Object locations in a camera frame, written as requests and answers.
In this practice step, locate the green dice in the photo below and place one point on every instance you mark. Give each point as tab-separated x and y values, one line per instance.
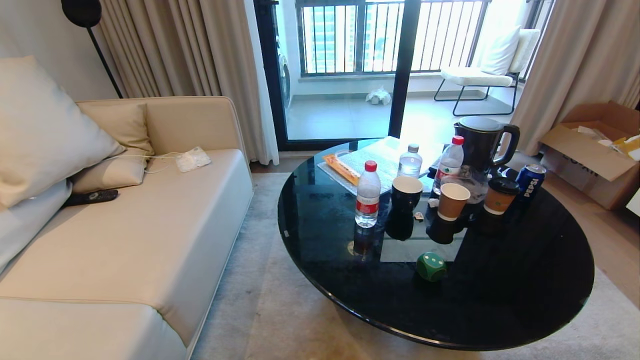
431	266

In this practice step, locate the cardboard box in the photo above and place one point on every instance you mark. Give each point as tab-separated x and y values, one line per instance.
592	152

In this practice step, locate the orange packet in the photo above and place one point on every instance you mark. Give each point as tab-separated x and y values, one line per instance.
341	169

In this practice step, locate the red cap water bottle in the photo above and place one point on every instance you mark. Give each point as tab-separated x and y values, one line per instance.
368	197
449	163

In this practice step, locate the black mug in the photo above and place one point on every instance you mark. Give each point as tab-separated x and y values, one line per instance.
406	195

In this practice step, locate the grey cap water bottle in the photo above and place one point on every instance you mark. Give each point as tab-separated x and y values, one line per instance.
410	164

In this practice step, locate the crumpled white bag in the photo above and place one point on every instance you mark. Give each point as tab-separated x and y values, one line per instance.
378	96

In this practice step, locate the grey rug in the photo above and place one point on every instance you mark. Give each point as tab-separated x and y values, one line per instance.
260	300

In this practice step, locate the brown paper cup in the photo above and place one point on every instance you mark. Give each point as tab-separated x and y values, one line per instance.
452	202

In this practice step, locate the black balcony railing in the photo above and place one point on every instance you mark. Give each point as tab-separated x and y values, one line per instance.
350	37

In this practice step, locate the black electric kettle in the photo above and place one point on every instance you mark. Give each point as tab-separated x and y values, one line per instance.
481	142

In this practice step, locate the beige curtain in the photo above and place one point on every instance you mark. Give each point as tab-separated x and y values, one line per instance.
200	65
580	70

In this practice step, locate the brown cup with black lid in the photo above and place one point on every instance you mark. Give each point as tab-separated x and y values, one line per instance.
500	196

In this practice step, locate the white lounge chair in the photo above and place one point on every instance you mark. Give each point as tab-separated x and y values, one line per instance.
482	77

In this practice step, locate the beige cushion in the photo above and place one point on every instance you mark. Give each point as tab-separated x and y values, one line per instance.
120	150

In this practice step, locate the beige sofa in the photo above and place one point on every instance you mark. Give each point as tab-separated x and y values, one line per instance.
130	250

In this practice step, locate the blue soda can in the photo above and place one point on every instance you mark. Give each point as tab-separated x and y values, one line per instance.
530	182

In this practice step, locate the white pillow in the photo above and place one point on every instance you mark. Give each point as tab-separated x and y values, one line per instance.
501	51

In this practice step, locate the round black glass table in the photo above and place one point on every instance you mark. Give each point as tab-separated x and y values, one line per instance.
520	280

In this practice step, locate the black remote control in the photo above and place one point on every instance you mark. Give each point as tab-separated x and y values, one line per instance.
92	197

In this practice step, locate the black floor lamp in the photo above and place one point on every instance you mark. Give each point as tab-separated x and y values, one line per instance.
90	30

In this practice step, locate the large cream cushion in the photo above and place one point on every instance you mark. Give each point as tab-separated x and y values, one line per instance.
45	135

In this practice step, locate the light blue cushion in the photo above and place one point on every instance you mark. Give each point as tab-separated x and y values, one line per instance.
27	220

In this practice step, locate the black sliding door frame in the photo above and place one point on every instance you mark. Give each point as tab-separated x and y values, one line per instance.
403	70

